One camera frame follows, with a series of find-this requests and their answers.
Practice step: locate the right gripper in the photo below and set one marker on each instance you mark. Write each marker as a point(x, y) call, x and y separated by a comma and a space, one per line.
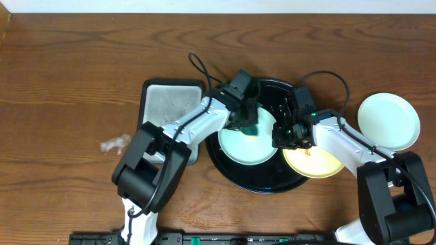
point(278, 140)

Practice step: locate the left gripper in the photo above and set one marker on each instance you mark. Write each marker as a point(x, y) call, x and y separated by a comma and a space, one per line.
point(253, 109)

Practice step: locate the green yellow sponge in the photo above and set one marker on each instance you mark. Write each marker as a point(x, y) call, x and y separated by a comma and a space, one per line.
point(250, 130)

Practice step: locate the yellow plate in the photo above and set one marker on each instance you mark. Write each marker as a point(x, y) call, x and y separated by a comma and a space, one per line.
point(312, 163)

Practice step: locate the light blue plate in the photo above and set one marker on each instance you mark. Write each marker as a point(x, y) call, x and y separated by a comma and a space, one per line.
point(389, 121)
point(250, 149)

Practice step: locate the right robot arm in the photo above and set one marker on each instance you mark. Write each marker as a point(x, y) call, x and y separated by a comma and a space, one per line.
point(394, 196)

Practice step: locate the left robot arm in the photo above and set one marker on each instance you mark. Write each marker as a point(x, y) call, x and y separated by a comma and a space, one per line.
point(153, 163)

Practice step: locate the black round serving tray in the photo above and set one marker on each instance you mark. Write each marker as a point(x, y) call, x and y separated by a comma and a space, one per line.
point(271, 176)

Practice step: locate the rectangular metal soap tray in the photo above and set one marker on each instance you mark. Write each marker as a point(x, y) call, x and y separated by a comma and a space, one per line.
point(165, 100)

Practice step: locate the white foam blob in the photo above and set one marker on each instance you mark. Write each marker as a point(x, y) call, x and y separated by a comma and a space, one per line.
point(118, 143)

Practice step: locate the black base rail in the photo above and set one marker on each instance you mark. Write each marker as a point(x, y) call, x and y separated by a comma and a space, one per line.
point(198, 239)

